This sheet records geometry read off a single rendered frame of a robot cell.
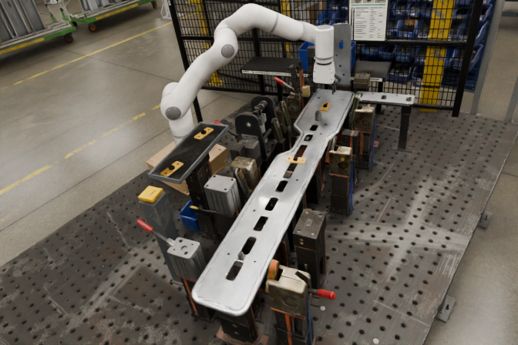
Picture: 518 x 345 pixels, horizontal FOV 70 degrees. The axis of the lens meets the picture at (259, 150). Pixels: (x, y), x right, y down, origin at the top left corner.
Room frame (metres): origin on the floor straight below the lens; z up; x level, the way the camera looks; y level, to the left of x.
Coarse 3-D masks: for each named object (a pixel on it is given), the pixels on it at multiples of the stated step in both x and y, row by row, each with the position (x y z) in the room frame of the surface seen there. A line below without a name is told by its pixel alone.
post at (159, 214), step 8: (144, 200) 0.95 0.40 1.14; (160, 200) 0.95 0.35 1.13; (168, 200) 0.98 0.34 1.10; (144, 208) 0.94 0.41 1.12; (152, 208) 0.93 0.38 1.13; (160, 208) 0.94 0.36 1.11; (168, 208) 0.97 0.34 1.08; (152, 216) 0.93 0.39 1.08; (160, 216) 0.93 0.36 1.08; (168, 216) 0.96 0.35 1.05; (152, 224) 0.94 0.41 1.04; (160, 224) 0.92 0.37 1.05; (168, 224) 0.95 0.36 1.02; (160, 232) 0.94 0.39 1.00; (168, 232) 0.94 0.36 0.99; (176, 232) 0.97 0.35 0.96; (160, 240) 0.95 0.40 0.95; (160, 248) 0.95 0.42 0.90; (168, 248) 0.93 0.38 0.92; (168, 256) 0.94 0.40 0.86; (168, 264) 0.95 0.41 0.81; (176, 280) 0.95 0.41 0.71
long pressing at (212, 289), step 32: (320, 96) 1.77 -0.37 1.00; (352, 96) 1.72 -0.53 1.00; (320, 128) 1.46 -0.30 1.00; (256, 192) 1.07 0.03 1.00; (288, 192) 1.05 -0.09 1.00; (288, 224) 0.89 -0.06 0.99; (224, 256) 0.79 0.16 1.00; (256, 256) 0.77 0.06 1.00; (192, 288) 0.69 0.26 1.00; (224, 288) 0.67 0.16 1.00; (256, 288) 0.66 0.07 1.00
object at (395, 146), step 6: (402, 108) 1.59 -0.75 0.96; (408, 108) 1.58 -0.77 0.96; (402, 114) 1.59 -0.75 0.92; (408, 114) 1.58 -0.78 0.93; (402, 120) 1.59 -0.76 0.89; (408, 120) 1.58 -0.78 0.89; (402, 126) 1.59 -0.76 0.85; (408, 126) 1.58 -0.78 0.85; (402, 132) 1.59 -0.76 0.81; (402, 138) 1.58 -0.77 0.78; (396, 144) 1.64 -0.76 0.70; (402, 144) 1.58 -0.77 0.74; (396, 150) 1.59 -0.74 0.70; (402, 150) 1.57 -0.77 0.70; (408, 150) 1.57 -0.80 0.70
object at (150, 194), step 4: (148, 188) 0.99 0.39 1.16; (152, 188) 0.99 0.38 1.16; (156, 188) 0.99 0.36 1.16; (144, 192) 0.97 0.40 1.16; (148, 192) 0.97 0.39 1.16; (152, 192) 0.97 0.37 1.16; (156, 192) 0.96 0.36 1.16; (160, 192) 0.97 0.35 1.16; (140, 196) 0.95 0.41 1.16; (144, 196) 0.95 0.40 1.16; (148, 196) 0.95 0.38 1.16; (152, 196) 0.94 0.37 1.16; (156, 196) 0.95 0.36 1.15; (148, 200) 0.93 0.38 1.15; (152, 200) 0.93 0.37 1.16
